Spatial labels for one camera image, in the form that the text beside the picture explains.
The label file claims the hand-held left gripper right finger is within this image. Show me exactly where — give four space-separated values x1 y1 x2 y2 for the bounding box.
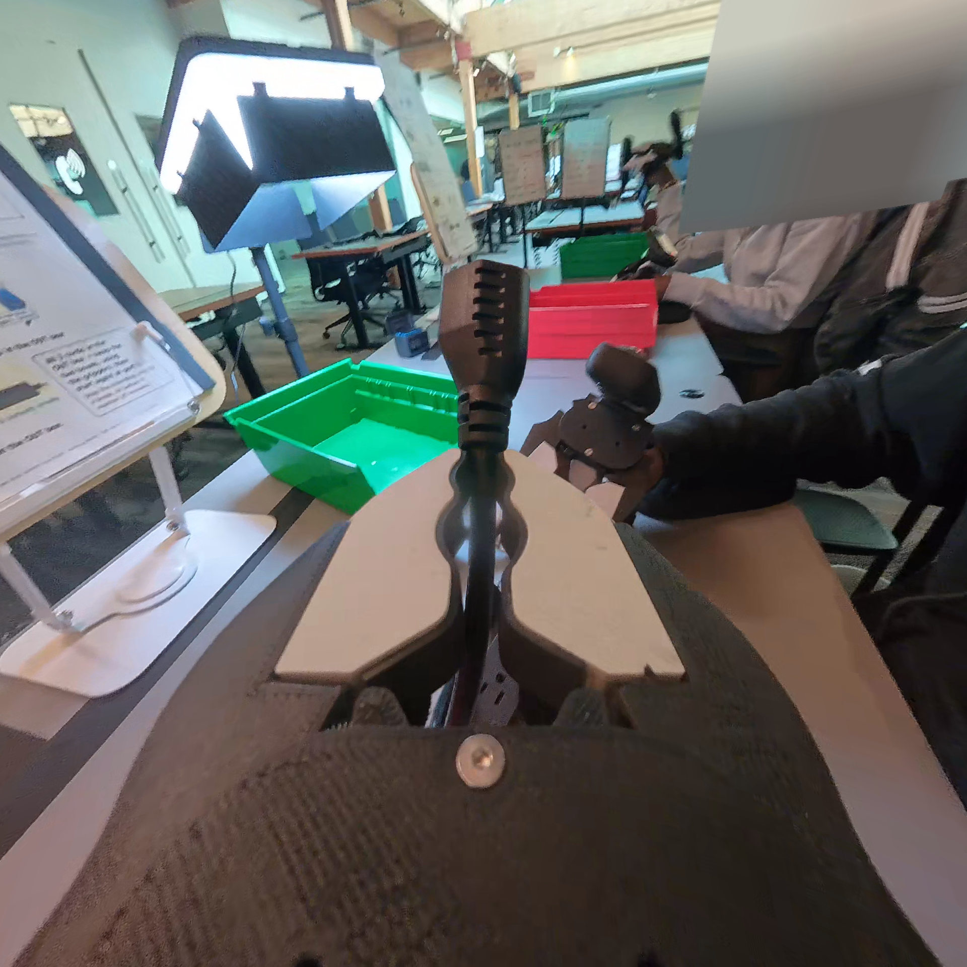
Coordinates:
495 449 687 719

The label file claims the small blue device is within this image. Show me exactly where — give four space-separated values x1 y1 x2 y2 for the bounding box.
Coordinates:
385 310 432 358

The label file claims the white instruction sheet stand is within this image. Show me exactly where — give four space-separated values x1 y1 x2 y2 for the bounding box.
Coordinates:
0 144 277 696

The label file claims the hanging paper sign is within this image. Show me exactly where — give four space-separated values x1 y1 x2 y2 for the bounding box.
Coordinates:
374 45 480 263

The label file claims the green plastic bin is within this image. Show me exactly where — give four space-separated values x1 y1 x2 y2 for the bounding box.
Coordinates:
224 359 463 516
559 233 651 282

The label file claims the black short extension cord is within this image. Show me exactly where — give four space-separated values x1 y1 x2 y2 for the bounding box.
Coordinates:
434 259 531 730

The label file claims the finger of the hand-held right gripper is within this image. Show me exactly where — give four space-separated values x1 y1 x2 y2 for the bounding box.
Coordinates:
567 457 647 524
520 411 569 477

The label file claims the red plastic bin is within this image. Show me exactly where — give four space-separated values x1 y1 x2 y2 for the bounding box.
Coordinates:
526 280 658 360

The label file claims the grey jacket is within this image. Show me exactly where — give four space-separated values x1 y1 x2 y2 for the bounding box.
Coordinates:
816 181 967 371

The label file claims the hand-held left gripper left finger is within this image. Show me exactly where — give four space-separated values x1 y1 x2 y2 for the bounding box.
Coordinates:
274 453 465 719

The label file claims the black office chair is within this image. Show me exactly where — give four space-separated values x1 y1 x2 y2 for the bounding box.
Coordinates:
310 253 401 350

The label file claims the pale green mesh chair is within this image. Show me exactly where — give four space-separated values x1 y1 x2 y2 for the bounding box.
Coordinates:
793 487 900 552

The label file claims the wooden office desk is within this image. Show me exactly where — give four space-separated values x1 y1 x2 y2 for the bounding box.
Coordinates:
291 230 435 349

